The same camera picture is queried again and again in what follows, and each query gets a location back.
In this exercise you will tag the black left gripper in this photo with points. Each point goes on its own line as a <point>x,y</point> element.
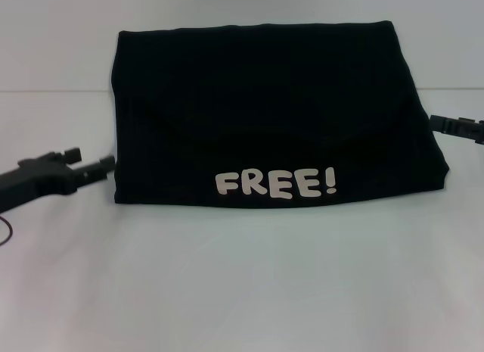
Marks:
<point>34,178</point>

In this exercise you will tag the black shirt with FREE print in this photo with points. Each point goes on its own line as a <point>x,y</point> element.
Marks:
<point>264,113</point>

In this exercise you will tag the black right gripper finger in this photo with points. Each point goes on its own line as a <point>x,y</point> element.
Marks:
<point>453,126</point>

